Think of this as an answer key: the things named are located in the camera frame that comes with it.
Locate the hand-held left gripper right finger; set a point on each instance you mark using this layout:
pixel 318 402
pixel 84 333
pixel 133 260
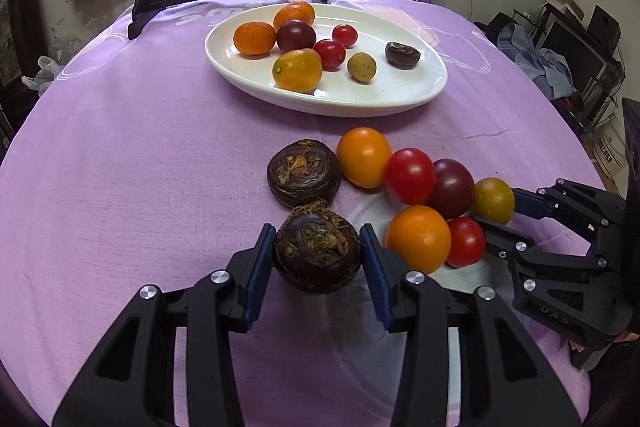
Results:
pixel 375 277

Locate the olive green tomato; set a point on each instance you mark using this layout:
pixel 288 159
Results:
pixel 494 200

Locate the black monitor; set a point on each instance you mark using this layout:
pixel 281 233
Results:
pixel 575 52

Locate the mandarin orange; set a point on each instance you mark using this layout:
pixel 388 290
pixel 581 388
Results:
pixel 295 12
pixel 255 39

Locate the brown water chestnut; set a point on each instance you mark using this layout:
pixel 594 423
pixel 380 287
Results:
pixel 317 252
pixel 304 175
pixel 402 55

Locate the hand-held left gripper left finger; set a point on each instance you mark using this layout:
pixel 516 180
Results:
pixel 257 277

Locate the small yellow tomato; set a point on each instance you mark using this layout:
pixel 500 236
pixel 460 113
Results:
pixel 361 67

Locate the dark purple tomato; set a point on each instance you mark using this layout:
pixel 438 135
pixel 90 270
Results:
pixel 455 187
pixel 296 36

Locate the red cherry tomato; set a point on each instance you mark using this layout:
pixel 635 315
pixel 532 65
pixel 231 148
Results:
pixel 465 241
pixel 410 175
pixel 344 35
pixel 329 54

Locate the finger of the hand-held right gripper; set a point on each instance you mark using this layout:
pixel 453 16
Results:
pixel 505 244
pixel 530 205

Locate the dark wooden cabinet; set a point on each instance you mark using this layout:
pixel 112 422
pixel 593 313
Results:
pixel 15 32

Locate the orange tomato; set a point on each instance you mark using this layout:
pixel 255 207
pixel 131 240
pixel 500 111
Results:
pixel 418 238
pixel 364 157

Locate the purple tablecloth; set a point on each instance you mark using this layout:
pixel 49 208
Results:
pixel 150 157

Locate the yellow-green tomato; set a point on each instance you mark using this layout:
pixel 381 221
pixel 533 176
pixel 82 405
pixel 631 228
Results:
pixel 297 70

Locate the black speaker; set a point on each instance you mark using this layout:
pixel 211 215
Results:
pixel 602 27

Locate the blue clothes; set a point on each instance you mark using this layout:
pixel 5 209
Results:
pixel 550 67

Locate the white plastic bag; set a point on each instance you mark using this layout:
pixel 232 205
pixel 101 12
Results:
pixel 45 72

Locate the white oval plate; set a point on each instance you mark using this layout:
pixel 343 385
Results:
pixel 400 92

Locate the cardboard box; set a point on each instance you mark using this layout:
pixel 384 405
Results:
pixel 610 152

